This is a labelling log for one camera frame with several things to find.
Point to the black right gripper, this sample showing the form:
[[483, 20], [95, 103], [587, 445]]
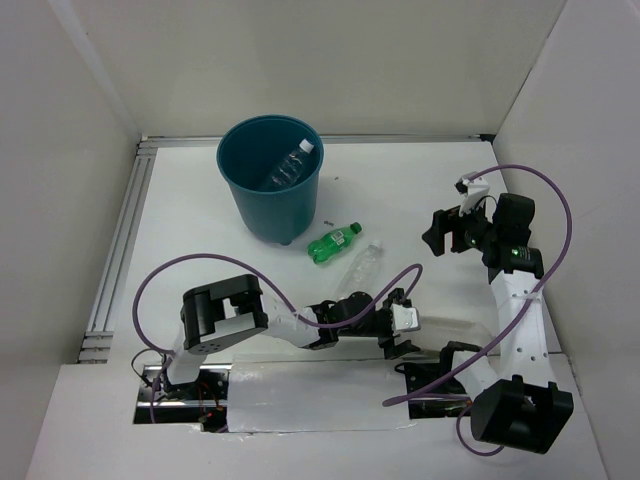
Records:
[[448, 221]]

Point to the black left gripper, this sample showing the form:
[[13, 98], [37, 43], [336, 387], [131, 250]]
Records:
[[399, 349]]

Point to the green plastic bottle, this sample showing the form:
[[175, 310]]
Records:
[[333, 243]]

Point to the large clear bottle front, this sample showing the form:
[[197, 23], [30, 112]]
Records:
[[437, 332]]

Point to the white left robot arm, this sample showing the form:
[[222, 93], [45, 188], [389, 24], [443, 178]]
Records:
[[220, 315]]

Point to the teal plastic bin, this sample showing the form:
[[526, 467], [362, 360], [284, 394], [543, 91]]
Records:
[[246, 155]]

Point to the white front cover panel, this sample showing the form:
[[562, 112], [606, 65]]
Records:
[[291, 396]]

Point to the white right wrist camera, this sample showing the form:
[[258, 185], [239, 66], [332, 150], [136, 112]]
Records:
[[474, 189]]

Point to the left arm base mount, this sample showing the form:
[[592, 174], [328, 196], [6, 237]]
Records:
[[202, 403]]

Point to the aluminium frame rail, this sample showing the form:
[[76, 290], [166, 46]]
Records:
[[100, 329]]

